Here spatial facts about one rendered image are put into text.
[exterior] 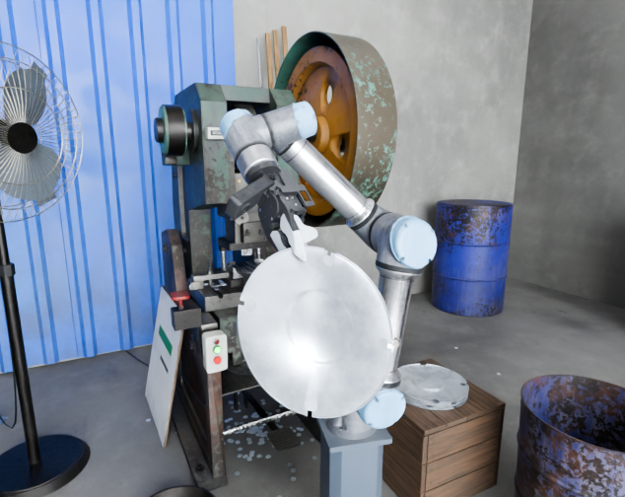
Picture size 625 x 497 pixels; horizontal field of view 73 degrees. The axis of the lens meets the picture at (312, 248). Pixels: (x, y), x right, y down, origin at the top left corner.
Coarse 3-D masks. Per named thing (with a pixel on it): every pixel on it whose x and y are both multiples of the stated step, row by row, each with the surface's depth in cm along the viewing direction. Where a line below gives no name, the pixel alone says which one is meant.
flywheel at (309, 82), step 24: (312, 48) 181; (336, 48) 170; (312, 72) 190; (336, 72) 167; (312, 96) 192; (336, 96) 175; (336, 120) 177; (312, 144) 189; (336, 144) 181; (336, 168) 180; (312, 192) 201
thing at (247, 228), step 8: (240, 176) 167; (240, 184) 168; (256, 208) 173; (240, 216) 169; (248, 216) 172; (256, 216) 174; (232, 224) 172; (240, 224) 170; (248, 224) 170; (256, 224) 171; (232, 232) 173; (240, 232) 172; (248, 232) 169; (256, 232) 172; (232, 240) 174; (240, 240) 172; (248, 240) 171; (256, 240) 172; (264, 240) 174
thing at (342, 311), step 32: (288, 256) 74; (320, 256) 77; (256, 288) 69; (288, 288) 72; (320, 288) 74; (352, 288) 78; (256, 320) 67; (288, 320) 69; (320, 320) 71; (352, 320) 75; (384, 320) 78; (256, 352) 65; (288, 352) 67; (320, 352) 69; (352, 352) 72; (384, 352) 75; (288, 384) 65; (320, 384) 67; (352, 384) 70; (320, 416) 64
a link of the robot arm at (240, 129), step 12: (228, 120) 86; (240, 120) 85; (252, 120) 85; (228, 132) 85; (240, 132) 84; (252, 132) 84; (264, 132) 85; (228, 144) 86; (240, 144) 83; (252, 144) 82; (264, 144) 84
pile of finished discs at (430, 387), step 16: (400, 368) 175; (416, 368) 175; (432, 368) 175; (400, 384) 163; (416, 384) 162; (432, 384) 162; (448, 384) 163; (464, 384) 165; (416, 400) 152; (432, 400) 153; (448, 400) 152; (464, 400) 155
